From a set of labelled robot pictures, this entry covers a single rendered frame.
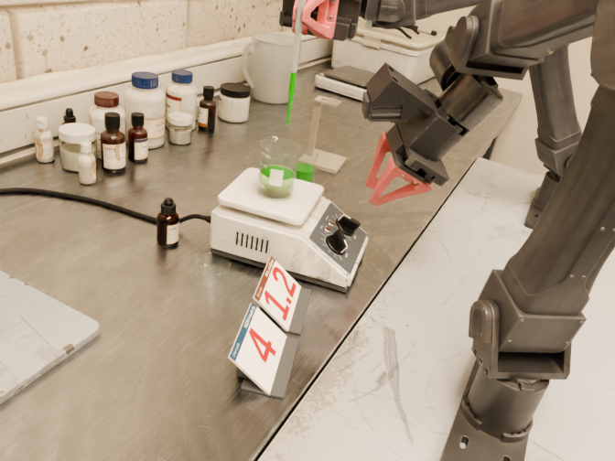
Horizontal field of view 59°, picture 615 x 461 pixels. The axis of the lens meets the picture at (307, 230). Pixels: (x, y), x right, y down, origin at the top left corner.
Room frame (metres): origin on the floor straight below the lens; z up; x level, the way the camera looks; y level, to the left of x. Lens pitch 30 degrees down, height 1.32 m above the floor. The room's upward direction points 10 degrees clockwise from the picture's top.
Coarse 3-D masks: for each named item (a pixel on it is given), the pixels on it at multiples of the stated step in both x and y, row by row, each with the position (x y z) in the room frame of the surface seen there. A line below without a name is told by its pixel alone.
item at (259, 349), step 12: (252, 324) 0.45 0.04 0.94; (264, 324) 0.47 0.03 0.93; (252, 336) 0.44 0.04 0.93; (264, 336) 0.45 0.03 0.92; (276, 336) 0.47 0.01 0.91; (252, 348) 0.42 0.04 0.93; (264, 348) 0.44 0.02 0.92; (276, 348) 0.45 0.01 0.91; (240, 360) 0.40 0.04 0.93; (252, 360) 0.41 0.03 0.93; (264, 360) 0.42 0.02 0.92; (252, 372) 0.40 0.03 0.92; (264, 372) 0.41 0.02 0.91; (264, 384) 0.40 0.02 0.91
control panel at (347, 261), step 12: (324, 216) 0.67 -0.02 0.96; (336, 216) 0.69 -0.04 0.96; (324, 228) 0.65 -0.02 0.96; (336, 228) 0.66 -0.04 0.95; (360, 228) 0.71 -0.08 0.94; (312, 240) 0.60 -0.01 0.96; (324, 240) 0.62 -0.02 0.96; (348, 240) 0.66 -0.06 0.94; (360, 240) 0.68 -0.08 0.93; (348, 252) 0.63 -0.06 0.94; (348, 264) 0.61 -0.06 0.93
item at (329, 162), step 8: (320, 96) 1.04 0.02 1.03; (320, 104) 1.02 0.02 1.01; (328, 104) 1.01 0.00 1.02; (336, 104) 1.00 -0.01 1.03; (312, 120) 1.02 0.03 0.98; (312, 128) 1.02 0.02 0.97; (312, 136) 1.02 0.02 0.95; (312, 144) 1.02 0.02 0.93; (320, 152) 1.05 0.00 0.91; (320, 160) 1.01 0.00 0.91; (328, 160) 1.02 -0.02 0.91; (336, 160) 1.02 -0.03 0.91; (344, 160) 1.03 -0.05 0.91; (320, 168) 0.98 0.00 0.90; (328, 168) 0.98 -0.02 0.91; (336, 168) 0.98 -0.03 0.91
